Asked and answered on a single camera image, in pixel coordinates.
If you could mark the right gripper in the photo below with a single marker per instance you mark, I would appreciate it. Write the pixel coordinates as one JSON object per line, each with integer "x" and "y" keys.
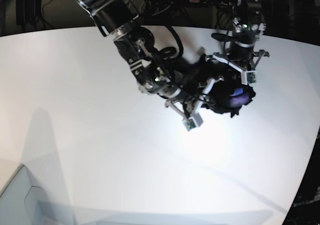
{"x": 190, "y": 104}

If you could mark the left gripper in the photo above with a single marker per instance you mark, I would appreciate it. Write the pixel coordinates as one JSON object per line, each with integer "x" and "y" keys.
{"x": 238, "y": 64}

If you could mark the black t-shirt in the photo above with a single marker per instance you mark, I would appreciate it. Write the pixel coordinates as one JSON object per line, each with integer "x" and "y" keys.
{"x": 227, "y": 96}

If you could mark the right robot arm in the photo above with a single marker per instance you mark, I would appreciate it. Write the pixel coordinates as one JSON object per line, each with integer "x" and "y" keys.
{"x": 185, "y": 87}

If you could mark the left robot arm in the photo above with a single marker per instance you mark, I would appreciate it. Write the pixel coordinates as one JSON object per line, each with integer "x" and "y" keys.
{"x": 248, "y": 24}

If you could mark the black equipment box on floor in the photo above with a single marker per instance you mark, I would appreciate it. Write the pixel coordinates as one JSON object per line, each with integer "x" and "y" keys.
{"x": 27, "y": 12}

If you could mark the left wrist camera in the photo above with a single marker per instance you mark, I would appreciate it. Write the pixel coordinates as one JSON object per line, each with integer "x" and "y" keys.
{"x": 248, "y": 77}

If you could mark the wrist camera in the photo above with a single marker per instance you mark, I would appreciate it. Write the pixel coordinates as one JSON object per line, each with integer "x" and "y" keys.
{"x": 248, "y": 77}
{"x": 193, "y": 121}

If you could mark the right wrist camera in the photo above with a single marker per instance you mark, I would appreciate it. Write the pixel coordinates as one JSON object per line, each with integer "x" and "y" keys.
{"x": 193, "y": 121}

